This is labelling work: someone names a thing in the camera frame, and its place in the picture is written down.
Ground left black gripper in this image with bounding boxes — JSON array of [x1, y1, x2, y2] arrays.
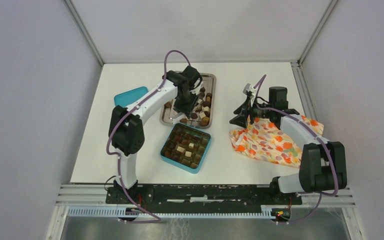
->
[[173, 89, 200, 119]]

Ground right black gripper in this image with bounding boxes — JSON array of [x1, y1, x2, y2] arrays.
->
[[229, 95, 274, 129]]

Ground metal serving tongs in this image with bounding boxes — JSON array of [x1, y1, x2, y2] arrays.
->
[[171, 112, 188, 125]]

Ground teal chocolate box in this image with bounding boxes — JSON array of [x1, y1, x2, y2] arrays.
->
[[160, 123, 212, 174]]

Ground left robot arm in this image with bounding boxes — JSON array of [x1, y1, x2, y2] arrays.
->
[[107, 65, 203, 204]]

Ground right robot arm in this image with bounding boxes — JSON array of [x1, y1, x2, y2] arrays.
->
[[229, 84, 348, 204]]

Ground pile of assorted chocolates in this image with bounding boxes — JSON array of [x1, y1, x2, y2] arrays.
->
[[159, 86, 211, 128]]

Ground silver metal tray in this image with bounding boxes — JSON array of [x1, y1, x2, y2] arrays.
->
[[159, 72, 217, 129]]

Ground floral cloth bag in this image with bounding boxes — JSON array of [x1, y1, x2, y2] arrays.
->
[[229, 114, 325, 170]]

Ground teal box lid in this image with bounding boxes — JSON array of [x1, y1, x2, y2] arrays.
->
[[113, 86, 149, 108]]

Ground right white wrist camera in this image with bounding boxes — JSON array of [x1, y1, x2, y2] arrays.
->
[[242, 83, 259, 101]]

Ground white slotted cable duct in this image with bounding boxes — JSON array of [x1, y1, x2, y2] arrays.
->
[[66, 204, 279, 220]]

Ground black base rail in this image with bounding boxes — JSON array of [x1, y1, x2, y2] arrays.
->
[[105, 184, 303, 214]]

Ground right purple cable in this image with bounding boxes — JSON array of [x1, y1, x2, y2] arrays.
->
[[251, 74, 339, 226]]

